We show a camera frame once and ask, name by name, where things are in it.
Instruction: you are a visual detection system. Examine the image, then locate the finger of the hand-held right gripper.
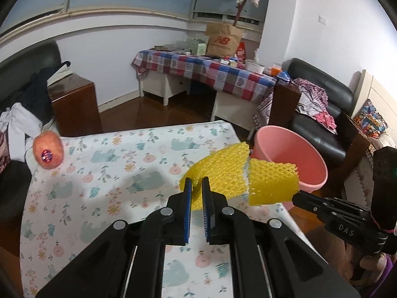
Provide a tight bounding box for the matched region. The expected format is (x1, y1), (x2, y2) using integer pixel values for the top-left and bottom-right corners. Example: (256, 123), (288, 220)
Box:
(293, 199), (330, 228)
(292, 191), (336, 213)

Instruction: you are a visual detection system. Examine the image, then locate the pink plastic basin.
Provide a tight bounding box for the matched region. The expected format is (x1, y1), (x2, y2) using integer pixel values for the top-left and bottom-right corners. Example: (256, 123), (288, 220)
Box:
(254, 126), (329, 212)

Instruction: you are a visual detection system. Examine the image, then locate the brown low cabinet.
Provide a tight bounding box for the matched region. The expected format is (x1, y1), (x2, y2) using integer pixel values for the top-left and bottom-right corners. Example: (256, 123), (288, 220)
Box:
(48, 74), (103, 137)

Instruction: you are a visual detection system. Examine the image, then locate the pink garment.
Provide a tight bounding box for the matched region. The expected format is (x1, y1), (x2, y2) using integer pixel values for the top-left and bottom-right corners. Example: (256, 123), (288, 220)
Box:
(313, 112), (338, 135)

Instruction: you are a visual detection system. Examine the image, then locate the person's right forearm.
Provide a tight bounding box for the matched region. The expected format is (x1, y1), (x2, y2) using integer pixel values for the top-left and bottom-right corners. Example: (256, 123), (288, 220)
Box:
(371, 256), (397, 298)

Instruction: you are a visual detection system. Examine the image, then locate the brown paper bag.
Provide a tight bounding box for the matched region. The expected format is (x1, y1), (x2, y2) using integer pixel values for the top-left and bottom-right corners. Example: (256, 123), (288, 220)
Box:
(205, 22), (244, 57)

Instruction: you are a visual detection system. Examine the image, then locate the green box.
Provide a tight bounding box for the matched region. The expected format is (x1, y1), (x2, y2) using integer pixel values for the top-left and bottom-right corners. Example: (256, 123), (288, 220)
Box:
(186, 37), (207, 55)

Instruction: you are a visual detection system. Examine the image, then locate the white plastic item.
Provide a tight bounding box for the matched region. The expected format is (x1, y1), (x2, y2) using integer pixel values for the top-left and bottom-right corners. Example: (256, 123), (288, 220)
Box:
(46, 63), (75, 85)

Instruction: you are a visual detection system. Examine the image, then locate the white bowl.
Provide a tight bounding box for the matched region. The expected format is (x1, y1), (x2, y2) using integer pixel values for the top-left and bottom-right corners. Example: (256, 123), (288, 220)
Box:
(245, 60), (266, 74)

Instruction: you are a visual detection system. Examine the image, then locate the wooden coat stand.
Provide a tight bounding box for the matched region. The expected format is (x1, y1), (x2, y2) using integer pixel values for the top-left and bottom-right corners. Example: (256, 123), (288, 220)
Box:
(232, 0), (258, 27)

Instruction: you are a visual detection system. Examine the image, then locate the checkered tablecloth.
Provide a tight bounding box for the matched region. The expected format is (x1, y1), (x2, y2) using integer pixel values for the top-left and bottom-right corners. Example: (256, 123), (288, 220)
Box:
(131, 50), (278, 131)

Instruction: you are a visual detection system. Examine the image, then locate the dark cloth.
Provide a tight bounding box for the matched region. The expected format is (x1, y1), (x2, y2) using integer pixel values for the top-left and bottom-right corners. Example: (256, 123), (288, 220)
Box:
(22, 71), (54, 121)

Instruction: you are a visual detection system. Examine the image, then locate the black leather sofa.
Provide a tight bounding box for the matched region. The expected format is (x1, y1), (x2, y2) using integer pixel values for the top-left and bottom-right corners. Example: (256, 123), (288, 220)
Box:
(282, 58), (355, 166)

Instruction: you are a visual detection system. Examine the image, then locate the plaid garment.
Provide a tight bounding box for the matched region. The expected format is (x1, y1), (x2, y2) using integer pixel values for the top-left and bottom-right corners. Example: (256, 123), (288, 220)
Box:
(293, 78), (329, 115)

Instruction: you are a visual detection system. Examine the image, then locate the colourful printed pillow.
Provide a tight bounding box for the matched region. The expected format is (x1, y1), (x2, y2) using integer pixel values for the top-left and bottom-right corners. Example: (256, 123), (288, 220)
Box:
(353, 99), (388, 139)

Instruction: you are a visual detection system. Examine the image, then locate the floral table cover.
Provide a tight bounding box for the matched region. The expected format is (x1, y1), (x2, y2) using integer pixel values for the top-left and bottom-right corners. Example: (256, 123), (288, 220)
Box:
(19, 120), (311, 298)

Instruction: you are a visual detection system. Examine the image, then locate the white garment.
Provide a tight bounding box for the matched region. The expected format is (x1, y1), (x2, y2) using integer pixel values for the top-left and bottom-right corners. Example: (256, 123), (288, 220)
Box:
(0, 102), (43, 162)

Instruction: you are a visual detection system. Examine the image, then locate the bed with patterned bedspread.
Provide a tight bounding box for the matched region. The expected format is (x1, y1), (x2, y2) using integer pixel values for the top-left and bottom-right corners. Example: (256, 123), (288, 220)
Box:
(341, 70), (397, 212)

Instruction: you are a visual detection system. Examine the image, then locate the white desk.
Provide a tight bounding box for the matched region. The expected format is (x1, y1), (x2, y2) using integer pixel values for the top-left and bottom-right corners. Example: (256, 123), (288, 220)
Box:
(138, 68), (258, 132)

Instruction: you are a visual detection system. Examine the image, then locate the yellow foam net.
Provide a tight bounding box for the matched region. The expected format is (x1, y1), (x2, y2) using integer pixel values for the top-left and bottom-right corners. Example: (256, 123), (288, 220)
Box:
(247, 158), (300, 207)
(179, 143), (251, 212)

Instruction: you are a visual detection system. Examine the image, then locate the person's right hand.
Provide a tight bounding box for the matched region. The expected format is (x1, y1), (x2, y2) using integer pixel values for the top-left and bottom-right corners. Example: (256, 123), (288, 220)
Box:
(349, 243), (388, 289)

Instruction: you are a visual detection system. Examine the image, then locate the black leather armchair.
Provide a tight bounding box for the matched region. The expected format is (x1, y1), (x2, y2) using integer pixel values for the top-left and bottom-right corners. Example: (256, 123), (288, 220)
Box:
(0, 40), (63, 255)

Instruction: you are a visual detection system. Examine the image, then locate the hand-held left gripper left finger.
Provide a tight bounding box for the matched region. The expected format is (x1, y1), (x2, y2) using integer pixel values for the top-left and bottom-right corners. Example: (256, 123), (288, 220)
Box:
(35, 177), (194, 298)

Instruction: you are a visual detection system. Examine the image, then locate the red apple with sticker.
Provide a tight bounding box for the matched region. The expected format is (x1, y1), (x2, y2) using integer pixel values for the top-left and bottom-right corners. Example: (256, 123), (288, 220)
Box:
(33, 131), (65, 170)

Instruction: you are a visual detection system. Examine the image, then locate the brown side table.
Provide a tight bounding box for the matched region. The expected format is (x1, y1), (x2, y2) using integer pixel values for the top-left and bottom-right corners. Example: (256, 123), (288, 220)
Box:
(336, 112), (371, 181)

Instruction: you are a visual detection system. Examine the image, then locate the clear plastic packaging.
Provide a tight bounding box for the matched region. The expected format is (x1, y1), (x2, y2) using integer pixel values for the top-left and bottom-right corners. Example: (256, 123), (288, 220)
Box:
(155, 40), (190, 53)

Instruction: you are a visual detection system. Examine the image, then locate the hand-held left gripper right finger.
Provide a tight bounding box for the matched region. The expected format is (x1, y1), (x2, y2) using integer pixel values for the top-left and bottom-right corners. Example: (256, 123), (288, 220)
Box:
(201, 176), (362, 298)

